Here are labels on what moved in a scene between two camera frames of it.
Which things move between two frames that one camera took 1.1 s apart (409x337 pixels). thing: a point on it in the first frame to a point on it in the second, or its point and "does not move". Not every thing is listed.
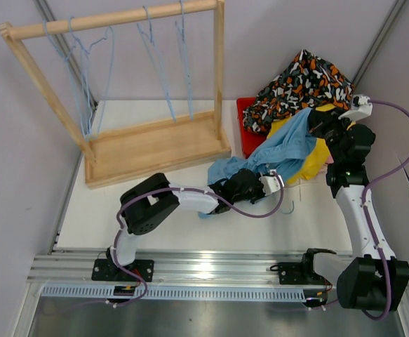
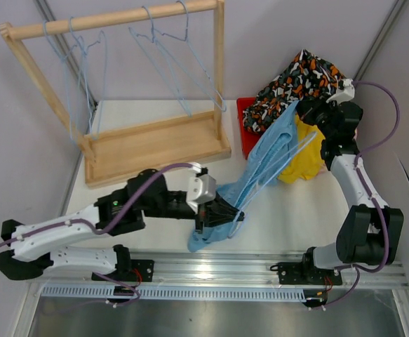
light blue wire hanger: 77,90 to 64,57
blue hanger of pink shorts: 182,40 to 185,40
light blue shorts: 283,150 to 267,156
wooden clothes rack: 127,154 does not move
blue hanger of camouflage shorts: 96,68 to 83,50
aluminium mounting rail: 179,275 does not move
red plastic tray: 251,141 does not move
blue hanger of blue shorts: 292,210 to 309,137
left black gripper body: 255,192 to 204,216
